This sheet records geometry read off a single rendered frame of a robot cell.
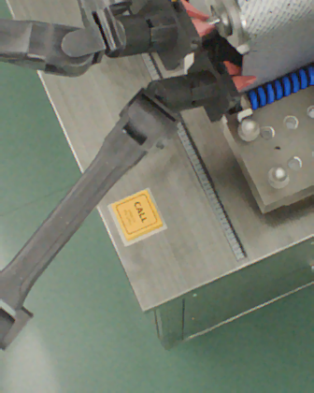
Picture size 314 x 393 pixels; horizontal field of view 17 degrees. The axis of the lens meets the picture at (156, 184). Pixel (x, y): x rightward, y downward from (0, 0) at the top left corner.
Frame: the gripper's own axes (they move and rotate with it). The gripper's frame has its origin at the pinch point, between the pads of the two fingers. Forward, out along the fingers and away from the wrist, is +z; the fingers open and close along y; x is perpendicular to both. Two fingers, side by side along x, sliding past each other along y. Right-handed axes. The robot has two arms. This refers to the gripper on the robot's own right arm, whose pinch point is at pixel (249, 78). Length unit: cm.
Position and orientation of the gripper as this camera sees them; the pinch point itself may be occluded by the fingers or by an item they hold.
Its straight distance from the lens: 175.1
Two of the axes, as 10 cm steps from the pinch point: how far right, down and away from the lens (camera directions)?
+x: 4.3, -4.2, -8.0
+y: 4.1, 8.8, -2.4
